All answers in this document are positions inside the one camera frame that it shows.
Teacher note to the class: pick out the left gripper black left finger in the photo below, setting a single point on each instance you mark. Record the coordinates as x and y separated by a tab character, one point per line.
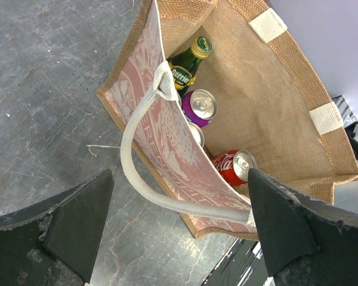
56	241

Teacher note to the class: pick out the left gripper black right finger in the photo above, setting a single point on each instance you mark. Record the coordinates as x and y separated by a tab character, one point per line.
305	241

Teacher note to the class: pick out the red cola can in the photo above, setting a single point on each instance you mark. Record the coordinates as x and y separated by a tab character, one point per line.
234	166

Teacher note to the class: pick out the purple soda can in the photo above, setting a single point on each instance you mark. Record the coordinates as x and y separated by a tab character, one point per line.
199	107
197	134

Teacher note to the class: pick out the green glass bottle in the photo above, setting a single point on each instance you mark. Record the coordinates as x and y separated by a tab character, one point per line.
185	65

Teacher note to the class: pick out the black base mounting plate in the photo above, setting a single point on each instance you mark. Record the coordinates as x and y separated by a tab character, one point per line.
242	264

